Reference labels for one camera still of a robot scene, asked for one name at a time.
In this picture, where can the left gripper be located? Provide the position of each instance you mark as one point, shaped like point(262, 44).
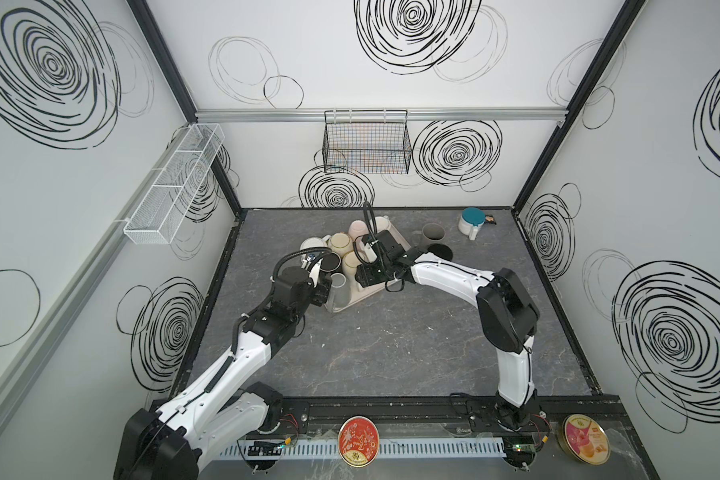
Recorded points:
point(323, 290)

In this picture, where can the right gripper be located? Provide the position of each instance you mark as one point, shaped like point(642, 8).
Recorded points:
point(371, 275)

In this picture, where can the cream speckled mug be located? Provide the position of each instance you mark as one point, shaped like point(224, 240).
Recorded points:
point(350, 264)

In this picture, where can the dark grey mug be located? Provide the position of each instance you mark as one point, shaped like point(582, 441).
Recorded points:
point(428, 234)

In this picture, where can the black and white mug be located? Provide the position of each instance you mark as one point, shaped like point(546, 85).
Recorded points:
point(441, 250)

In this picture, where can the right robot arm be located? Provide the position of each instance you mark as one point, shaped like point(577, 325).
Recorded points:
point(507, 313)

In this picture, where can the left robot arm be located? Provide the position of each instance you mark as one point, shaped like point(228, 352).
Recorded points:
point(190, 431)

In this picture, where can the cream mug rear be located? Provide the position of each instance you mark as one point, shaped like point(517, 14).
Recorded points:
point(381, 223)

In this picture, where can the pink mug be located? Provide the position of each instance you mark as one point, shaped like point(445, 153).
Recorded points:
point(357, 229)

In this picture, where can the white ribbed mug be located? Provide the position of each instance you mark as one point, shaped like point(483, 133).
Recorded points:
point(312, 242)

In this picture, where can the cream and orange mug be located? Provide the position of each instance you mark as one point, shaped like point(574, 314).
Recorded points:
point(340, 243)

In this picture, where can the teal lidded white mug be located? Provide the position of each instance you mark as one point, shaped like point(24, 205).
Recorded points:
point(470, 222)

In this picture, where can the beige tray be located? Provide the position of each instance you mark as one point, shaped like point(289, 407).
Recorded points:
point(359, 293)

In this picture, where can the white mesh shelf basket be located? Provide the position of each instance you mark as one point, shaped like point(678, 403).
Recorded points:
point(164, 207)

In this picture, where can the red round tin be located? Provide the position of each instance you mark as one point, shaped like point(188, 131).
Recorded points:
point(358, 442)

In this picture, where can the pink round tin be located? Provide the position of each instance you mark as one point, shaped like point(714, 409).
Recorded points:
point(584, 439)

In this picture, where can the black wire basket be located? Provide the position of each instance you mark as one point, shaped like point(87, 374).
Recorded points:
point(367, 147)

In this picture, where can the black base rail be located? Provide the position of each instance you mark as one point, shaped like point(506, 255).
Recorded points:
point(478, 411)

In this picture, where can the white cable duct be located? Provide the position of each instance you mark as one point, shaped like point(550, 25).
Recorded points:
point(386, 448)

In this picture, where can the aluminium wall rail rear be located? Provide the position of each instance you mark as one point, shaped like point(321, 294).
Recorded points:
point(273, 115)

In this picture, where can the aluminium wall rail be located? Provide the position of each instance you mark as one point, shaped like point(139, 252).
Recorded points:
point(29, 362)
point(273, 115)

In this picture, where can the aluminium wall rail left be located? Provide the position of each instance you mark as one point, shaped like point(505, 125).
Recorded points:
point(29, 362)

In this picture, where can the black corner frame post left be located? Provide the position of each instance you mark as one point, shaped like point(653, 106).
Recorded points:
point(161, 52)

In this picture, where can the black corner frame post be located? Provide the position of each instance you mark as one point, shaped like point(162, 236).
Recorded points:
point(161, 52)
point(615, 36)

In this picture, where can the black corner frame post right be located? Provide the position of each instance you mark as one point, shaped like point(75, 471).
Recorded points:
point(615, 36)

